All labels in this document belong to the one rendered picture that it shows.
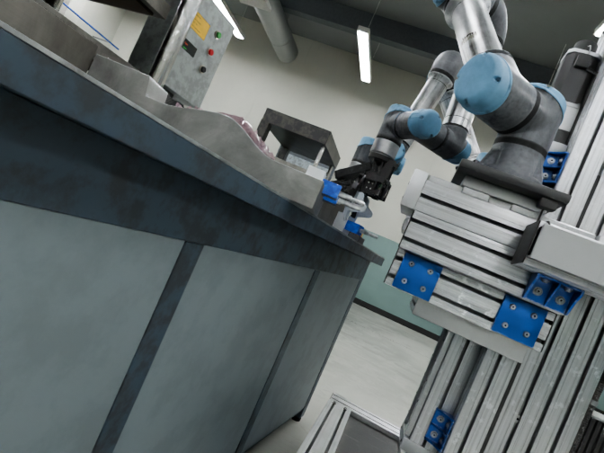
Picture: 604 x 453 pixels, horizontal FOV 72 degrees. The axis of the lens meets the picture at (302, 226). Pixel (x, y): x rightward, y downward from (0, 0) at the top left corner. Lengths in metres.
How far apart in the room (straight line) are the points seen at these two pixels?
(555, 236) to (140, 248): 0.71
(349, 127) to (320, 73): 1.23
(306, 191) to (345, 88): 7.64
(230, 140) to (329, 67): 7.82
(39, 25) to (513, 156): 0.88
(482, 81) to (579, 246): 0.38
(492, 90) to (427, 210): 0.28
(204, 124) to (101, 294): 0.39
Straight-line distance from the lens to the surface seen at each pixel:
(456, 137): 1.23
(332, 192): 0.82
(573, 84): 1.43
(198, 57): 1.91
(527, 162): 1.03
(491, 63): 1.00
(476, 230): 0.98
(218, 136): 0.81
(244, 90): 8.79
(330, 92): 8.39
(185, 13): 1.66
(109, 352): 0.65
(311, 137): 5.31
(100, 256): 0.55
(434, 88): 1.60
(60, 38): 0.63
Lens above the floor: 0.75
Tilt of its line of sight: 1 degrees up
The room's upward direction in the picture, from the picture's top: 24 degrees clockwise
